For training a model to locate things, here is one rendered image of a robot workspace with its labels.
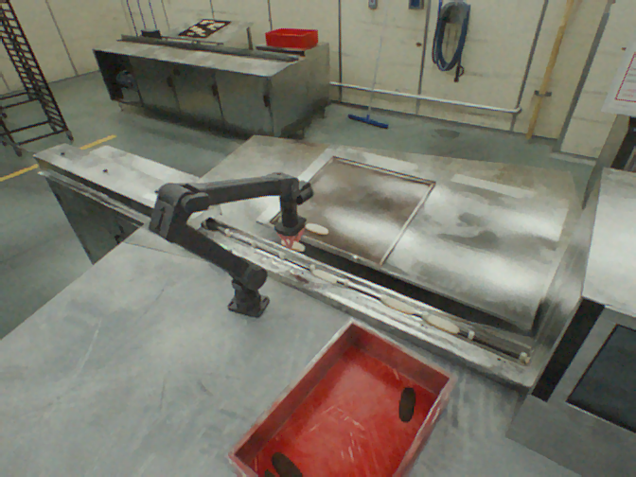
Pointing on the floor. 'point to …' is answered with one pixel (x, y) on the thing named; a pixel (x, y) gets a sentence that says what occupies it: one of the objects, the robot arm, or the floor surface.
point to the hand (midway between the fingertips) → (292, 243)
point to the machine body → (110, 220)
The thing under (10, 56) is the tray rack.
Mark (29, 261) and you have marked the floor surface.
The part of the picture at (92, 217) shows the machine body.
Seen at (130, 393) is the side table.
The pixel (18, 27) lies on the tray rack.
